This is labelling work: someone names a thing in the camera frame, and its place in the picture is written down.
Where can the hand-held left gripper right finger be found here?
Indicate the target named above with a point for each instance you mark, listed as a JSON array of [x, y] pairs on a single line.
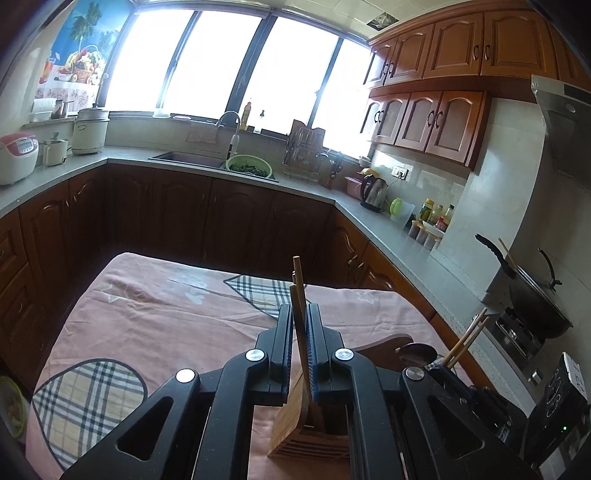
[[316, 360]]

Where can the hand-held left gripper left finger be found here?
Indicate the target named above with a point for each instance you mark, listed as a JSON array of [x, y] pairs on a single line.
[[287, 355]]

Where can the curved bamboo chopstick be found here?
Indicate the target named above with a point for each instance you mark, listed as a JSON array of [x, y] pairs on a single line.
[[466, 334], [473, 337]]

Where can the wooden slatted utensil holder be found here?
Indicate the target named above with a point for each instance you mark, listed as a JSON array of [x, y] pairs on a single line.
[[295, 443]]

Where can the metal spoon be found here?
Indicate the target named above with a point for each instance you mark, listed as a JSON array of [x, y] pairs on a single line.
[[418, 354]]

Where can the knife block with utensils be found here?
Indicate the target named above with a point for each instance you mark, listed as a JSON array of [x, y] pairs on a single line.
[[332, 168]]

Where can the gas stove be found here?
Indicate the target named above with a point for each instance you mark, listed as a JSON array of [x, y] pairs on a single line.
[[515, 337]]

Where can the black wok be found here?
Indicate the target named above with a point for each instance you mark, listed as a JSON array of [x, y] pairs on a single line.
[[535, 300]]

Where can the pink blanket with plaid hearts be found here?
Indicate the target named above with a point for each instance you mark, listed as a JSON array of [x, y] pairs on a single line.
[[161, 323]]

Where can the wooden stick in wok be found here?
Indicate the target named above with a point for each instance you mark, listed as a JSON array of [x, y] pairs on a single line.
[[507, 253]]

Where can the spice jar rack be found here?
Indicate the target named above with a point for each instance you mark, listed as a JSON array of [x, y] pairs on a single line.
[[425, 235]]

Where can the clear pitcher with green lid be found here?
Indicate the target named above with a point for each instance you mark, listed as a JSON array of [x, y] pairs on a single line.
[[400, 211]]

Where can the steel electric kettle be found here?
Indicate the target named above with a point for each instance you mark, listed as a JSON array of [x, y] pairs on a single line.
[[374, 194]]

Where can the pink container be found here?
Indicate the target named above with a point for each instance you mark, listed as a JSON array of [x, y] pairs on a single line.
[[353, 187]]

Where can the group of condiment bottles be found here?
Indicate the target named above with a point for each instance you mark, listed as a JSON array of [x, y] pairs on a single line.
[[436, 214]]

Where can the green colander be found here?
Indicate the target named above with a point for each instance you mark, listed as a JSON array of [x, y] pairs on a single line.
[[249, 166]]

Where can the dish rack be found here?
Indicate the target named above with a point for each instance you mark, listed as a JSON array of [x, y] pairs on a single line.
[[302, 152]]

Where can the kitchen sink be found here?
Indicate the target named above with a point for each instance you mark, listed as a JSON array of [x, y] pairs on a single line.
[[184, 159]]

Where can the kitchen faucet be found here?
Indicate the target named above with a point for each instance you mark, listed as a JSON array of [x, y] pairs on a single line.
[[233, 138]]

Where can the yellow bottle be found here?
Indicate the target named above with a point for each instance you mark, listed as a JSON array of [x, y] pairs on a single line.
[[246, 116]]

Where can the green rimmed plate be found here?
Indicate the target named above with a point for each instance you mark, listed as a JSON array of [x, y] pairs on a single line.
[[13, 408]]

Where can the large white pot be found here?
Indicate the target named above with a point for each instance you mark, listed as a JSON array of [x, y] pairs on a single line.
[[90, 134]]

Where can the kitchen window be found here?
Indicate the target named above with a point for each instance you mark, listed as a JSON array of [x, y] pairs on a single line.
[[207, 64]]

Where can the steel range hood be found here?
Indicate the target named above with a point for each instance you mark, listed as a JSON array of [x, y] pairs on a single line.
[[565, 124]]

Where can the small white pot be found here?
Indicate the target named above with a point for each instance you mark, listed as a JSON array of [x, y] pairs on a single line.
[[55, 152]]

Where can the white and red rice cooker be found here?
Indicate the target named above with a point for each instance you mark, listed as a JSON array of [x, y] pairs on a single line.
[[17, 159]]

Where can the dark jar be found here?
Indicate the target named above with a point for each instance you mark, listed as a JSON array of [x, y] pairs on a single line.
[[57, 110]]

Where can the clear storage box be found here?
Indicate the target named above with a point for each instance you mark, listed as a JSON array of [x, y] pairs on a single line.
[[42, 116]]

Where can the brown wooden upper cabinets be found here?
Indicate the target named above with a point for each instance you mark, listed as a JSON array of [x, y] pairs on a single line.
[[461, 46]]

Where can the wall socket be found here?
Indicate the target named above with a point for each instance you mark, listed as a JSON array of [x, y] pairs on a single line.
[[400, 173]]

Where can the wall poster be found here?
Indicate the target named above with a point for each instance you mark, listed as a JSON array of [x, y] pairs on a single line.
[[83, 46]]

